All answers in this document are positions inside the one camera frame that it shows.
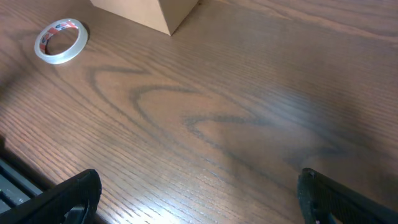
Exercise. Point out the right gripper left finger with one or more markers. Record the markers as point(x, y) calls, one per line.
point(73, 201)

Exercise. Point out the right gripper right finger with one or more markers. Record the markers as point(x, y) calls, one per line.
point(323, 200)

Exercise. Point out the clear tape roll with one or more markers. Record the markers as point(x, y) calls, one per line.
point(55, 27)

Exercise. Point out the brown cardboard box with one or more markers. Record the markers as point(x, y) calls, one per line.
point(162, 15)

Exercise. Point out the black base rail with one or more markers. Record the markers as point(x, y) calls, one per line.
point(15, 187)

